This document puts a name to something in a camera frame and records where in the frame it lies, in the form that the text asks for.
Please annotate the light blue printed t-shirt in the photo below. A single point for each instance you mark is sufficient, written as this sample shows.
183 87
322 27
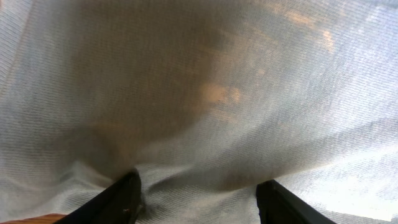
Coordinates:
206 99

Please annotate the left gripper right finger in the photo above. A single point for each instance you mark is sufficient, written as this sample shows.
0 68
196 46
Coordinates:
277 205

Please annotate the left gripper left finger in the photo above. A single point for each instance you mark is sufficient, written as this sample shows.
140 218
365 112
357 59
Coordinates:
120 203

